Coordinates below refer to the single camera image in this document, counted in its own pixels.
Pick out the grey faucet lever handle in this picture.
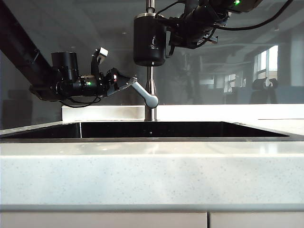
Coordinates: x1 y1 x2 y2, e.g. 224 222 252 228
129 76 159 108

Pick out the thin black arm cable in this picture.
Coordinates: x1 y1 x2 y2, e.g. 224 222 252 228
58 95 102 108
156 0 184 15

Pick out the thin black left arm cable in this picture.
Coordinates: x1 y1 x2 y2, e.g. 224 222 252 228
58 95 102 108

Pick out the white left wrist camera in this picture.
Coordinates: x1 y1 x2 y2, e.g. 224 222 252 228
90 47 110 79

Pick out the black mug with steel rim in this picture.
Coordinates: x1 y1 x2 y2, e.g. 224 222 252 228
133 13 172 67

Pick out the white backsplash ledge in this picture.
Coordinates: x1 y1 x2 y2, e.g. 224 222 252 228
61 104 304 123

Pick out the stainless steel faucet pipe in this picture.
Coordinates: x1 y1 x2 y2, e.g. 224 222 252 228
144 0 159 123

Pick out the wide white cabinet door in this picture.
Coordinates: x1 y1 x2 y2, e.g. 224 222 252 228
0 211 208 228

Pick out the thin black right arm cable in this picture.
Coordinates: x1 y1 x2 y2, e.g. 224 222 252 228
156 0 184 15

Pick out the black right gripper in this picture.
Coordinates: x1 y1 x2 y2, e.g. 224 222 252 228
155 4 229 49

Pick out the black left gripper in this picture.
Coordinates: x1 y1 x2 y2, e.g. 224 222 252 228
98 67 138 96

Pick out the narrow white cabinet door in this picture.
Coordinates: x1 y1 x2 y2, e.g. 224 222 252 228
209 212 304 228

